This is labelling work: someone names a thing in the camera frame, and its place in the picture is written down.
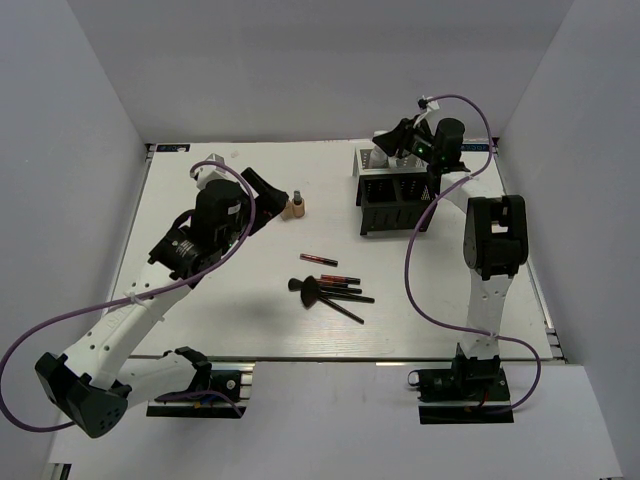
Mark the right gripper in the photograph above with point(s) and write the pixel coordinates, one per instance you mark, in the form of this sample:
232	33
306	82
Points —
398	138

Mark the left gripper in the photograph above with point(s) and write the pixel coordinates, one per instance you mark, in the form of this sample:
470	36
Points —
270	201

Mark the foundation bottle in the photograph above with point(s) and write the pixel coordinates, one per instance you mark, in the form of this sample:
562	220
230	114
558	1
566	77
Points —
298	205
287	212

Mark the pink teal cosmetic tube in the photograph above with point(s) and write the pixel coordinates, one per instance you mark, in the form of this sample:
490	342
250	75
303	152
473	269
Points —
377	159

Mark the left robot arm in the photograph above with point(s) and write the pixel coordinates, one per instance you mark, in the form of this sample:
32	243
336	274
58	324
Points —
94	382

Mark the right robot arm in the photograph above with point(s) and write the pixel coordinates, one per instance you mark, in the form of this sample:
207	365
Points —
495	242

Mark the black round makeup brush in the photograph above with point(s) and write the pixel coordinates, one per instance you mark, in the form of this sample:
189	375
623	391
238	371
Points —
296	285

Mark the black fan makeup brush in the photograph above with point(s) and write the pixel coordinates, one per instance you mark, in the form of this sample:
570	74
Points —
311	294

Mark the black metal organizer rack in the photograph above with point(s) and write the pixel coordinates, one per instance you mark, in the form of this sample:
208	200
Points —
391	202

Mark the red black lip gloss tube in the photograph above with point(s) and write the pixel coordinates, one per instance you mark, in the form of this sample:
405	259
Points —
318	260

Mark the white table board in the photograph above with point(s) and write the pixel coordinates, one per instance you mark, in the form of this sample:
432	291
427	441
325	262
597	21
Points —
244	309

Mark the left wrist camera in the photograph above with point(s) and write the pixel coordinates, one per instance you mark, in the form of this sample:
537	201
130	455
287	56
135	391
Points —
210	170

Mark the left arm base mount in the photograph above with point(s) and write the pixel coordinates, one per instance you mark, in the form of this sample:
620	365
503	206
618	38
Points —
225	396

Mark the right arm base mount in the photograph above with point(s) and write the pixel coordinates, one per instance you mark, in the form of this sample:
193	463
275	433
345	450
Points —
442	402

